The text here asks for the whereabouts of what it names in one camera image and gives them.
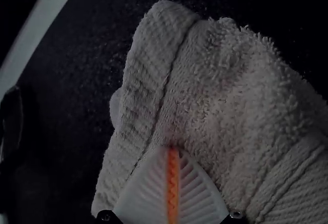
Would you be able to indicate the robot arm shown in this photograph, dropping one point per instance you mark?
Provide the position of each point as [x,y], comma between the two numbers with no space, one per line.
[11,131]

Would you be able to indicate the pale towel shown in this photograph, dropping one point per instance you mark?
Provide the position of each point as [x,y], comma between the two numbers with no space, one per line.
[225,93]

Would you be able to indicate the black mat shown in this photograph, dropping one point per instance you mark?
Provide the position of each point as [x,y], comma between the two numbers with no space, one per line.
[77,80]

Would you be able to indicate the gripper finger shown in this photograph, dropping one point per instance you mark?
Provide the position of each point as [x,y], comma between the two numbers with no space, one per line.
[146,195]
[194,198]

